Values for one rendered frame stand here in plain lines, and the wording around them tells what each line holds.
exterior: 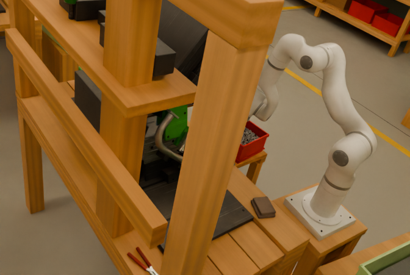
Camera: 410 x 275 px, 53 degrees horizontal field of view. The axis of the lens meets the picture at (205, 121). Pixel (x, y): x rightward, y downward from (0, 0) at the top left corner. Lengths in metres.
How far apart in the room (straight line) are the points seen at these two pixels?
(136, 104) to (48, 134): 1.01
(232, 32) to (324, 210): 1.26
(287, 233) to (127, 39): 1.05
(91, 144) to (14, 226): 1.54
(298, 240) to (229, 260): 0.31
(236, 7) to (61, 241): 2.21
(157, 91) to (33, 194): 1.73
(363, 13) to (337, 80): 5.24
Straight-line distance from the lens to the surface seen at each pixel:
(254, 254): 1.69
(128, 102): 1.13
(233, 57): 0.79
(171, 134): 1.78
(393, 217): 3.63
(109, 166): 1.32
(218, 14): 0.81
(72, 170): 1.89
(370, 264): 1.79
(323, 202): 1.88
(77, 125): 1.48
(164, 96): 1.18
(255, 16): 0.77
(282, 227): 1.80
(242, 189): 1.89
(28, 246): 2.76
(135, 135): 1.32
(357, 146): 1.68
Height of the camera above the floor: 2.16
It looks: 34 degrees down
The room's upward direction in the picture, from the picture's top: 13 degrees clockwise
